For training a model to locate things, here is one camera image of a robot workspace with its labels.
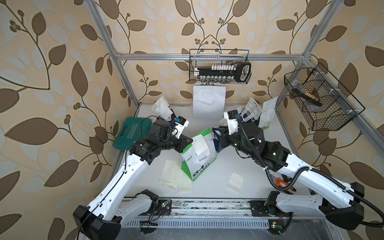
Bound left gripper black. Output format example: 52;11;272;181
157;130;193;153

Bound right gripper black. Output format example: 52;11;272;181
212;124;256;159

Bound green white cool tea bag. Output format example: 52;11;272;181
181;129;217;181

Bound blue takeaway bag white handles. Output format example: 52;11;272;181
212;120;230;153

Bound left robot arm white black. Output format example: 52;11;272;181
73;117;193;240

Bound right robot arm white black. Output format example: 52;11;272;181
212;110;384;231

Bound white flat bag back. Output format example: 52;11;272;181
193;86;227;121

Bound dark navy bag right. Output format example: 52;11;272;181
241;97;262;124

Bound green plastic tool case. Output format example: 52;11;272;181
113;118;152;151

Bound white green bag right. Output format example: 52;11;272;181
258;97;278;130

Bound black socket set holder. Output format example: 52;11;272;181
192;62;252;84

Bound object in right basket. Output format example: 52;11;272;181
293;88;323;107

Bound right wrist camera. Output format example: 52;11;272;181
224;110;239;135

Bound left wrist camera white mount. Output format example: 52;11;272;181
172;116;189;139

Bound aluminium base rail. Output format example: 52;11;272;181
86;197;337;220

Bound back wire basket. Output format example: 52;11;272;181
188;49;252;85

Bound wire basket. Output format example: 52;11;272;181
188;49;252;85
284;63;366;131

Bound orange handled pliers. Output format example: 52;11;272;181
275;178;297;192

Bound right wire basket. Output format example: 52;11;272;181
284;63;366;131

